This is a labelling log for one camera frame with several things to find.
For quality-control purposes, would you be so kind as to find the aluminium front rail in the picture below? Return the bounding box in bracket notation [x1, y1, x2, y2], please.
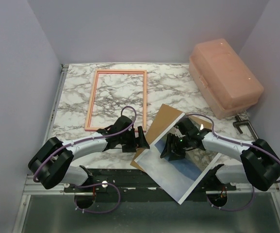
[23, 174, 280, 195]

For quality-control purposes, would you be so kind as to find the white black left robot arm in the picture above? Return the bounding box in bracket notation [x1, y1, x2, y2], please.
[28, 125, 150, 192]

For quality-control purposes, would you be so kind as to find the pink wooden picture frame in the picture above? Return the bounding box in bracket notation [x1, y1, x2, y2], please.
[84, 69, 148, 132]

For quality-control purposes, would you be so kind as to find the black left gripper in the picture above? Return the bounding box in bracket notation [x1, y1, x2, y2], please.
[118, 126, 149, 153]

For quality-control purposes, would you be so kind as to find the translucent pink plastic box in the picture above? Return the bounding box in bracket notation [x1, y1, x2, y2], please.
[189, 38, 264, 119]

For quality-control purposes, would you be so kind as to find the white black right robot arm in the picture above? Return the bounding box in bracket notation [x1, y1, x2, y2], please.
[160, 128, 280, 191]

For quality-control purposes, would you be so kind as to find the black metal table clamp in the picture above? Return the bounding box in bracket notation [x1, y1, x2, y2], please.
[233, 115, 259, 140]

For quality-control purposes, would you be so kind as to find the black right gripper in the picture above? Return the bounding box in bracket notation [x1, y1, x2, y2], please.
[161, 133, 191, 161]

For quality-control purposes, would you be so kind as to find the landscape photo print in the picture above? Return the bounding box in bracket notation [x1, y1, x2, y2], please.
[135, 113, 221, 204]

